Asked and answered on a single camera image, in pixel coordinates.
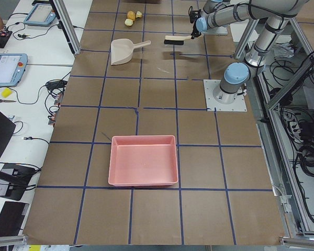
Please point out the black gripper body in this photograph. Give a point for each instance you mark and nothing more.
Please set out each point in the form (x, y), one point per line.
(193, 33)

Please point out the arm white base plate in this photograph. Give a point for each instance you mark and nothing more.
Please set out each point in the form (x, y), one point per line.
(217, 100)

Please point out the pink plastic bin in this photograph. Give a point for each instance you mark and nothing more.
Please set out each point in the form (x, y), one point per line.
(143, 160)

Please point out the cut potato piece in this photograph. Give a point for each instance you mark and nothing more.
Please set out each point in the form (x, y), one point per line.
(139, 14)
(129, 22)

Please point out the aluminium frame post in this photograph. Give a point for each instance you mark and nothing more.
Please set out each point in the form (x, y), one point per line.
(62, 16)

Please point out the blue teach pendant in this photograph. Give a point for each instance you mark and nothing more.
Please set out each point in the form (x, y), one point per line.
(40, 15)
(12, 67)

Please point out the far blue teach pendant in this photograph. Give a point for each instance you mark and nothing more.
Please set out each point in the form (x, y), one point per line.
(40, 15)

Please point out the yellow sponge block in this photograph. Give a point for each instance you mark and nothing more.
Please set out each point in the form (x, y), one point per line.
(6, 92)

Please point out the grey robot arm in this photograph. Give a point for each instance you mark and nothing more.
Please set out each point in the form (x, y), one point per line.
(252, 63)

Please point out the cream hand brush black bristles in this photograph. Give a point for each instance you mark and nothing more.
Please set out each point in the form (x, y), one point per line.
(176, 40)

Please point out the near blue teach pendant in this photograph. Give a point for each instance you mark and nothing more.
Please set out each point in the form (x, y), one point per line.
(12, 67)

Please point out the whole yellow potato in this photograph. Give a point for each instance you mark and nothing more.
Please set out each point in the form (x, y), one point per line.
(131, 15)

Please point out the beige plastic dustpan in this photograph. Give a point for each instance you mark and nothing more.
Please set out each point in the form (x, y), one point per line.
(122, 50)

